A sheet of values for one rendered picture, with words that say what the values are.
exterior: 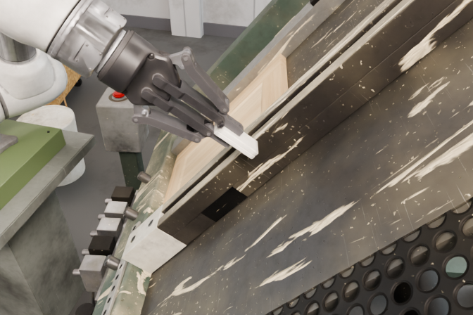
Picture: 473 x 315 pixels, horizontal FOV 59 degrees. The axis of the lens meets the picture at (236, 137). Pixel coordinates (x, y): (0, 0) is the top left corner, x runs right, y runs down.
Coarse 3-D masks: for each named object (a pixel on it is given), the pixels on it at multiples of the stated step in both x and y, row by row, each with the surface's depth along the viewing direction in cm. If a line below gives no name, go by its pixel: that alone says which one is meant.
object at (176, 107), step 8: (144, 96) 53; (152, 96) 53; (160, 104) 54; (168, 104) 54; (176, 104) 55; (184, 104) 57; (176, 112) 55; (184, 112) 55; (192, 112) 57; (184, 120) 56; (192, 120) 56; (200, 120) 57; (208, 120) 58; (200, 128) 57; (208, 128) 57; (208, 136) 57
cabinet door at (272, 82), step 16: (272, 64) 93; (256, 80) 96; (272, 80) 87; (240, 96) 99; (256, 96) 90; (272, 96) 82; (240, 112) 93; (256, 112) 85; (192, 144) 108; (208, 144) 98; (176, 160) 111; (192, 160) 101; (208, 160) 91; (176, 176) 103; (192, 176) 94; (176, 192) 96
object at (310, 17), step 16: (320, 0) 86; (336, 0) 86; (304, 16) 88; (320, 16) 88; (288, 32) 91; (304, 32) 90; (272, 48) 93; (288, 48) 93; (256, 64) 96; (240, 80) 99; (176, 144) 112
